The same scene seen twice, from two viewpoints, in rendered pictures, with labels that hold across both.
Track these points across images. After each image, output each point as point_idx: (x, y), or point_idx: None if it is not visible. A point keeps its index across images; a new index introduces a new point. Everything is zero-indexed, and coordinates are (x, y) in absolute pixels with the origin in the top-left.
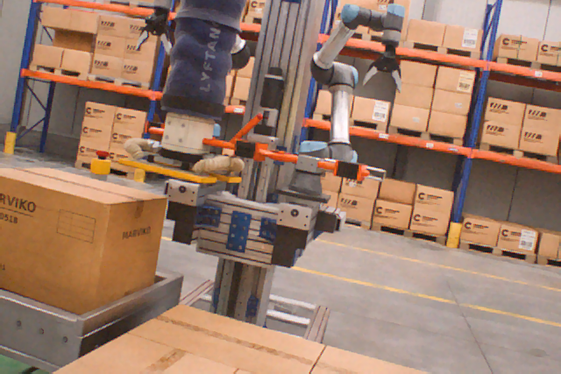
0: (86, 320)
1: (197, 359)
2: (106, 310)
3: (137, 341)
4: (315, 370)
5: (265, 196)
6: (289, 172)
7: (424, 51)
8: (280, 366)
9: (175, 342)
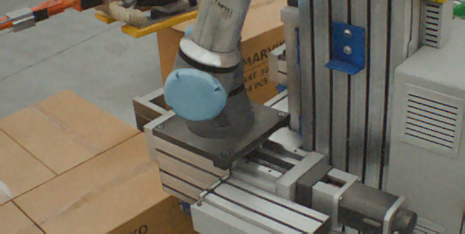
0: (133, 100)
1: (81, 158)
2: (149, 108)
3: (124, 134)
4: (26, 219)
5: (291, 117)
6: (354, 108)
7: None
8: (46, 200)
9: (115, 153)
